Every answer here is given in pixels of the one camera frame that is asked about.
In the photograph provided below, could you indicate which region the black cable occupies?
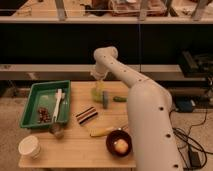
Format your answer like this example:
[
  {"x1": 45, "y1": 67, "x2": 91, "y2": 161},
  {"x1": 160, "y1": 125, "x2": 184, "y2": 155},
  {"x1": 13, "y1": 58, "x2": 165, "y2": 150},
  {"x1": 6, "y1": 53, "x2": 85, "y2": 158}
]
[{"x1": 169, "y1": 106, "x2": 213, "y2": 171}]

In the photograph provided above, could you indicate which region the green pickle toy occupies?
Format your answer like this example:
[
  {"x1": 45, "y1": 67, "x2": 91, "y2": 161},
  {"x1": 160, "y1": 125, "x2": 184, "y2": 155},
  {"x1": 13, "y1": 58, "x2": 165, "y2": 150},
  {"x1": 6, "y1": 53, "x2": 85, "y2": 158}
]
[{"x1": 113, "y1": 96, "x2": 127, "y2": 102}]

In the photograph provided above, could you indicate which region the light green plastic cup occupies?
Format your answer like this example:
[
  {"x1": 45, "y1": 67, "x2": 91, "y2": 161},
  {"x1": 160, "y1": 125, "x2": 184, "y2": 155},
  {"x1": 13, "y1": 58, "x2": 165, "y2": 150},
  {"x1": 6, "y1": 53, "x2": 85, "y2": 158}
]
[{"x1": 91, "y1": 88, "x2": 103, "y2": 102}]

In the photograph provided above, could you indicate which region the white toothbrush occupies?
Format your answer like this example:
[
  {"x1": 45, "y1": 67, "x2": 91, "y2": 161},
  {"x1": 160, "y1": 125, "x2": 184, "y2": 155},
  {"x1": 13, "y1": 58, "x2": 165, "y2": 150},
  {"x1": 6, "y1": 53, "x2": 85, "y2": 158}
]
[{"x1": 52, "y1": 89, "x2": 62, "y2": 122}]

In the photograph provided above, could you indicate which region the yellow ball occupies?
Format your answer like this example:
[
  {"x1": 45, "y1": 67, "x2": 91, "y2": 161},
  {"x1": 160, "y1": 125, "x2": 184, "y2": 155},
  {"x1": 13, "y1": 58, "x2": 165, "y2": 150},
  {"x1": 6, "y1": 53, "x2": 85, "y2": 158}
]
[{"x1": 114, "y1": 139, "x2": 128, "y2": 154}]

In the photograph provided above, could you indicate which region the green plastic tray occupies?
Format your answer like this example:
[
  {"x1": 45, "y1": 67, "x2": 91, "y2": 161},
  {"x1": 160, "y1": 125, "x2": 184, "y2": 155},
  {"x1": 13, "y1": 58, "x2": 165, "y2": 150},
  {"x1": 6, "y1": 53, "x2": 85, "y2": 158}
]
[{"x1": 20, "y1": 80, "x2": 71, "y2": 129}]

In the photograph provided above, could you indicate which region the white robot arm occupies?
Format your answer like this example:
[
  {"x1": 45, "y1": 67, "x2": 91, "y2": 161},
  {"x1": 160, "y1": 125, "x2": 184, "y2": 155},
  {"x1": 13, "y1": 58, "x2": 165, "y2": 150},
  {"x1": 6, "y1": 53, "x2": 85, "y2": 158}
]
[{"x1": 91, "y1": 46, "x2": 183, "y2": 171}]

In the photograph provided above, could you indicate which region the black power adapter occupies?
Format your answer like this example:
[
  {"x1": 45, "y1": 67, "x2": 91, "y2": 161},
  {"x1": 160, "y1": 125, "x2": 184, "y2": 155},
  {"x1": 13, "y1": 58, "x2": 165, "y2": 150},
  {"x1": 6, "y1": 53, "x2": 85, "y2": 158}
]
[{"x1": 188, "y1": 150, "x2": 201, "y2": 168}]

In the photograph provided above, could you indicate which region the dark brown bowl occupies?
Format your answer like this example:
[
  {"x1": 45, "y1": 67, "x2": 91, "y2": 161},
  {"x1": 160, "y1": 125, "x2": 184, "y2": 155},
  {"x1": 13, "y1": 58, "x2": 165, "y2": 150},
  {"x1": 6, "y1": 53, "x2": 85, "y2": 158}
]
[{"x1": 106, "y1": 130, "x2": 132, "y2": 157}]

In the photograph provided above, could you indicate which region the white paper cup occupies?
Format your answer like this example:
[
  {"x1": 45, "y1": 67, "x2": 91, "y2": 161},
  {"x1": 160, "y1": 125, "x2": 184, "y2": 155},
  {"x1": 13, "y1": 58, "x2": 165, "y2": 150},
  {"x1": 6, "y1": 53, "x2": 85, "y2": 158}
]
[{"x1": 18, "y1": 135, "x2": 41, "y2": 158}]

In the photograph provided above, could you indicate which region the brown nuts pile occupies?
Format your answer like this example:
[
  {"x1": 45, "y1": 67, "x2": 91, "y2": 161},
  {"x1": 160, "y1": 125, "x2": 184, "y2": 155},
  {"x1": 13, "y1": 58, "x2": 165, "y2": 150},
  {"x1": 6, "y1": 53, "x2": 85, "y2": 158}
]
[{"x1": 38, "y1": 107, "x2": 50, "y2": 123}]

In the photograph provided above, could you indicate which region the clear glass cup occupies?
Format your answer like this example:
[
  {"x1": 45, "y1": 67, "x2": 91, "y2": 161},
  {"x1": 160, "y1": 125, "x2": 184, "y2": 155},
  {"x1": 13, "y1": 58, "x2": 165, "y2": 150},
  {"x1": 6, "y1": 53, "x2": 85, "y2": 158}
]
[{"x1": 50, "y1": 123, "x2": 64, "y2": 139}]

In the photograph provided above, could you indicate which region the striped block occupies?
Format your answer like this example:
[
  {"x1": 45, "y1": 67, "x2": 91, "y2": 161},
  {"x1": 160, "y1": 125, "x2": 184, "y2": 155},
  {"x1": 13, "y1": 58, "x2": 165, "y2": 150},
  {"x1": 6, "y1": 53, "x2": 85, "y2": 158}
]
[{"x1": 76, "y1": 107, "x2": 98, "y2": 125}]

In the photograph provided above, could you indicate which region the grey green sponge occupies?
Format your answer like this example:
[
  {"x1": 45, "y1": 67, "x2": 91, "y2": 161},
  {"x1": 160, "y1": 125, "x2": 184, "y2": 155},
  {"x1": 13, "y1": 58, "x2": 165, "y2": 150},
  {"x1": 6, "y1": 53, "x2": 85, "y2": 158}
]
[{"x1": 102, "y1": 91, "x2": 108, "y2": 109}]

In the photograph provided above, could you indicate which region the light cutting board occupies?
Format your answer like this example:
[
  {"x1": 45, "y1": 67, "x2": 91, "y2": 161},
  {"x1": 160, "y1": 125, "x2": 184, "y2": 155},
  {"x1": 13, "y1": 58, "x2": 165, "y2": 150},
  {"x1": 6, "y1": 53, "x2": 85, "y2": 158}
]
[{"x1": 86, "y1": 113, "x2": 128, "y2": 135}]

